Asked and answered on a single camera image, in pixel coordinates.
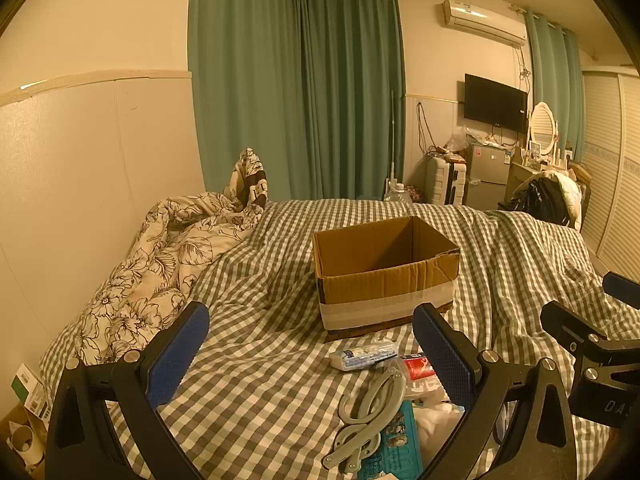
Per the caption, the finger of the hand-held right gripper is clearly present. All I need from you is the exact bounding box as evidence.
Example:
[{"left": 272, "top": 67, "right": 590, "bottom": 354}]
[
  {"left": 541, "top": 301, "right": 608, "bottom": 361},
  {"left": 602, "top": 271, "right": 640, "bottom": 311}
]

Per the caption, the white oval vanity mirror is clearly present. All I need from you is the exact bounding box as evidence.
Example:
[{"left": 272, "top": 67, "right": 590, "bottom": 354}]
[{"left": 529, "top": 102, "right": 559, "bottom": 157}]

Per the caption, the dressing table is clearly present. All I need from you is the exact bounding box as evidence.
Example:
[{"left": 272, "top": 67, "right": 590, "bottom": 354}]
[{"left": 497, "top": 157, "right": 571, "bottom": 211}]

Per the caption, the black wall television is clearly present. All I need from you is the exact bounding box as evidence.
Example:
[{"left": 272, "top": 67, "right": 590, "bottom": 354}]
[{"left": 463, "top": 73, "right": 529, "bottom": 134}]

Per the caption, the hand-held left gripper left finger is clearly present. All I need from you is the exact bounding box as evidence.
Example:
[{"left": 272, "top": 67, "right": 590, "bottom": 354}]
[{"left": 45, "top": 301, "right": 211, "bottom": 480}]

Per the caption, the small silver fridge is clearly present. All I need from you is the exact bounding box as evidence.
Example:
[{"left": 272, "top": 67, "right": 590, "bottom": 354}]
[{"left": 465, "top": 142, "right": 516, "bottom": 209}]

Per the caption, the louvred white wardrobe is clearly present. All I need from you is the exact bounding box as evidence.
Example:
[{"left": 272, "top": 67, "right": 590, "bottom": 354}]
[{"left": 580, "top": 67, "right": 640, "bottom": 291}]

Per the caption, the white plastic bag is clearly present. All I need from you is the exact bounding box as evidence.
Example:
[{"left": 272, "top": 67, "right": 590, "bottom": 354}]
[{"left": 400, "top": 375, "right": 468, "bottom": 480}]

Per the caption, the clear water bottle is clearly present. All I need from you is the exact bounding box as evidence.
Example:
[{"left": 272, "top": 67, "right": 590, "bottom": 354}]
[{"left": 383, "top": 178, "right": 414, "bottom": 205}]

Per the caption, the grey folding hanger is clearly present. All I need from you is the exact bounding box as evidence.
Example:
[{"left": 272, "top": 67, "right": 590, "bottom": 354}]
[{"left": 321, "top": 366, "right": 407, "bottom": 472}]

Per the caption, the white air conditioner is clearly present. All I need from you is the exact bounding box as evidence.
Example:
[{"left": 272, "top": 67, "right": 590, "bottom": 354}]
[{"left": 442, "top": 0, "right": 528, "bottom": 47}]

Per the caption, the narrow green curtain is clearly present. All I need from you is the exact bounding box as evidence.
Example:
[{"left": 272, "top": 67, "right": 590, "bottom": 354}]
[{"left": 525, "top": 7, "right": 587, "bottom": 161}]

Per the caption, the white mop pole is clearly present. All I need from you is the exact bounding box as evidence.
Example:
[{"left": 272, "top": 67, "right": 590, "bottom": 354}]
[{"left": 389, "top": 89, "right": 402, "bottom": 186}]

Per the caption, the pocket tissue pack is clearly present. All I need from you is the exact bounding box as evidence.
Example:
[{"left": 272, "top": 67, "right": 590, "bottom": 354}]
[{"left": 329, "top": 340, "right": 399, "bottom": 373}]

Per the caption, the floral black white quilt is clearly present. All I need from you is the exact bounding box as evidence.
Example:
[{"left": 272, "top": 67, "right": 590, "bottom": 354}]
[{"left": 80, "top": 148, "right": 271, "bottom": 366}]

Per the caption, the white cloth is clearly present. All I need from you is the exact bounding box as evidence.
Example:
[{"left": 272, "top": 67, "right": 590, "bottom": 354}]
[{"left": 545, "top": 171, "right": 585, "bottom": 223}]

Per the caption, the clear plastic bag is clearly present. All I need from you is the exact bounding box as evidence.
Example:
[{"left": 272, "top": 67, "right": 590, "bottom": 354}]
[{"left": 446, "top": 126, "right": 473, "bottom": 154}]

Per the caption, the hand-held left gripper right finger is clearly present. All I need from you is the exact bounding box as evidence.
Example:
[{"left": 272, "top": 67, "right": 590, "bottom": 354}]
[{"left": 412, "top": 303, "right": 581, "bottom": 480}]

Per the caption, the red white packet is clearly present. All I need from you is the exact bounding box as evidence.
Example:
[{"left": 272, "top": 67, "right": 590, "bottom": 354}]
[{"left": 400, "top": 354, "right": 437, "bottom": 382}]

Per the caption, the teal printed packet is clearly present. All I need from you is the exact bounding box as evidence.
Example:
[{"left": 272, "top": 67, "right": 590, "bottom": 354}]
[{"left": 357, "top": 400, "right": 423, "bottom": 480}]

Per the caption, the cardboard box with tubes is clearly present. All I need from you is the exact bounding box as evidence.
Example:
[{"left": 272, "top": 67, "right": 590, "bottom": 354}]
[{"left": 0, "top": 402, "right": 48, "bottom": 473}]

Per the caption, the grey checkered blanket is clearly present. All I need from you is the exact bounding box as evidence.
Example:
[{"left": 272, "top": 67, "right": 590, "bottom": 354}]
[{"left": 40, "top": 198, "right": 640, "bottom": 480}]

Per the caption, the green white box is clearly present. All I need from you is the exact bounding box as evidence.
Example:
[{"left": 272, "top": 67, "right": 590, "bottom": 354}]
[{"left": 11, "top": 362, "right": 51, "bottom": 418}]

